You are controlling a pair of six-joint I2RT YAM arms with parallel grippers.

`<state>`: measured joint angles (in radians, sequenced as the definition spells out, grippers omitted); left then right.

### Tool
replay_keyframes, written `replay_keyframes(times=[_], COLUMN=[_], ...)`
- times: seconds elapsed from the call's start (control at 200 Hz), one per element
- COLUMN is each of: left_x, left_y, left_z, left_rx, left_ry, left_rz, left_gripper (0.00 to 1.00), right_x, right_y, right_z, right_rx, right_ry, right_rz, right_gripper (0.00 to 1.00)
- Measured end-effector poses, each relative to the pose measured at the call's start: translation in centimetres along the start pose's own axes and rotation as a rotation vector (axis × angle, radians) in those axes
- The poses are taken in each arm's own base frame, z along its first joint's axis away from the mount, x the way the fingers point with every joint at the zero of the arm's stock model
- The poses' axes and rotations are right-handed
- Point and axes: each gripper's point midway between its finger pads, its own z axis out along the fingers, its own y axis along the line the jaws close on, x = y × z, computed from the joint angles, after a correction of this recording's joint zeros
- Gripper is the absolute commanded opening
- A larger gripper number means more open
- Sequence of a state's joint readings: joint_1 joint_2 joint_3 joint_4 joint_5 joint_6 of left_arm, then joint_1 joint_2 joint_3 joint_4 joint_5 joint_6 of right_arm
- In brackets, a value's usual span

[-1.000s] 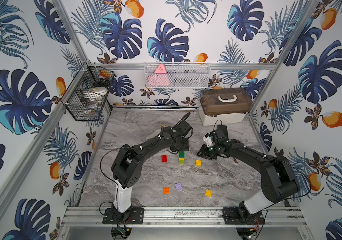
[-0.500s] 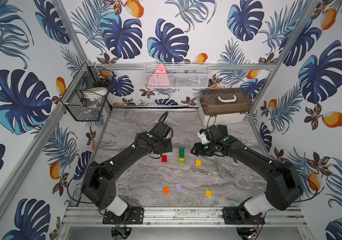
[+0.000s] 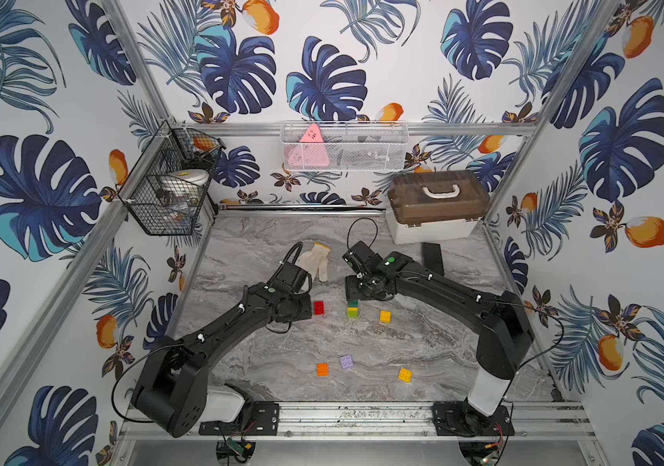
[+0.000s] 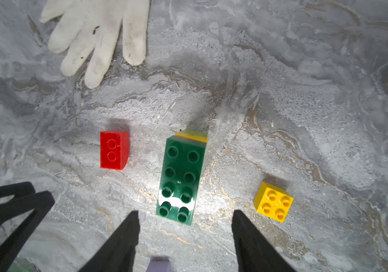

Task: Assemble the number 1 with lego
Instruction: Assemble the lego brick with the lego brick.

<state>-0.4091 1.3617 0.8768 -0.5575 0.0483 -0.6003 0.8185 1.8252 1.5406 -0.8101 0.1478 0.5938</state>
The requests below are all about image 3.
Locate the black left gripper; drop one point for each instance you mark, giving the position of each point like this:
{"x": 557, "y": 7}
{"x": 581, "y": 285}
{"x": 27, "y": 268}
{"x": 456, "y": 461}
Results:
{"x": 295, "y": 274}

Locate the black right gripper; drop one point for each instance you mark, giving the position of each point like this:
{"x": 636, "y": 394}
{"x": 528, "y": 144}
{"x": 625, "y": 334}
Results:
{"x": 350, "y": 290}

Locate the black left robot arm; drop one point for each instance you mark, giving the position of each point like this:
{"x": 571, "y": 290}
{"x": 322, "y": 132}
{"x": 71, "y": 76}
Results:
{"x": 173, "y": 388}

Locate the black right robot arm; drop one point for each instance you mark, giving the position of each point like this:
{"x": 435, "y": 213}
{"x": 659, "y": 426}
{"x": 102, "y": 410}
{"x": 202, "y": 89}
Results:
{"x": 504, "y": 334}

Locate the red lego brick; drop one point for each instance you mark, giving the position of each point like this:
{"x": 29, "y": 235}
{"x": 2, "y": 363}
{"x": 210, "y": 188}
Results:
{"x": 319, "y": 308}

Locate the orange small lego brick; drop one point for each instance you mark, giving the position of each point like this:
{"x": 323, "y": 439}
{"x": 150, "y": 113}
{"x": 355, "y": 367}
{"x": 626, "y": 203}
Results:
{"x": 322, "y": 370}

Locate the purple small lego brick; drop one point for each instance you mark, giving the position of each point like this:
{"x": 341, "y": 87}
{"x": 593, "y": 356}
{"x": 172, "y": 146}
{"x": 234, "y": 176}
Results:
{"x": 346, "y": 362}

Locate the yellow small lego brick front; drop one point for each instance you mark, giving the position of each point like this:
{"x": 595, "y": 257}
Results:
{"x": 405, "y": 375}

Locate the white knit work glove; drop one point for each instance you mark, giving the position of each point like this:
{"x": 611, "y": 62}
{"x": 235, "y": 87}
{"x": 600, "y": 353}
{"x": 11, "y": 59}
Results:
{"x": 315, "y": 262}

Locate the black battery box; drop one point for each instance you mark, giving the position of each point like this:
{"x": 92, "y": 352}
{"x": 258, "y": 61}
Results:
{"x": 432, "y": 258}

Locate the brown lid tool box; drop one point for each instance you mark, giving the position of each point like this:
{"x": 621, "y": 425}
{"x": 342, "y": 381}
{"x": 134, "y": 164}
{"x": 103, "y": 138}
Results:
{"x": 435, "y": 207}

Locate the pink triangle object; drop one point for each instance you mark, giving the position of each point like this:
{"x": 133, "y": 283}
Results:
{"x": 309, "y": 152}

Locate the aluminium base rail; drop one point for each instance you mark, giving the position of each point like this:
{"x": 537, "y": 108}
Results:
{"x": 402, "y": 421}

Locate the clear wall shelf tray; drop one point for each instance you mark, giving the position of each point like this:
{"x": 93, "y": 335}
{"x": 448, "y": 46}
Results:
{"x": 355, "y": 146}

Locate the black wire basket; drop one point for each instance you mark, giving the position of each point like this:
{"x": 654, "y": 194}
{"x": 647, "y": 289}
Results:
{"x": 172, "y": 180}

